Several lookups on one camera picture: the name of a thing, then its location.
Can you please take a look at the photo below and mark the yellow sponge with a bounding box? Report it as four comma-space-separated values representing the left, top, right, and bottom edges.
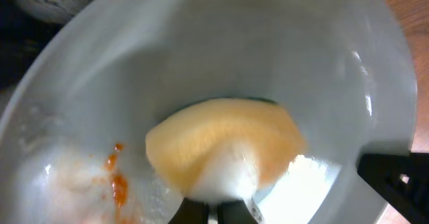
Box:
145, 99, 306, 203

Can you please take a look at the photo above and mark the black round tray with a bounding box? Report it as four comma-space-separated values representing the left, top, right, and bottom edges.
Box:
0, 0, 118, 91

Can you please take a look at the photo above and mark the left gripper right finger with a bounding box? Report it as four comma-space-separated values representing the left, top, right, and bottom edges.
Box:
357, 152, 428, 224

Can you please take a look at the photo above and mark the pale blue plate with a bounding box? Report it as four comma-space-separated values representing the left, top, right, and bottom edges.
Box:
1, 0, 417, 223

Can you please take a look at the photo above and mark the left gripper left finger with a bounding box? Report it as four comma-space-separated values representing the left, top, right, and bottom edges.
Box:
168, 198, 263, 224

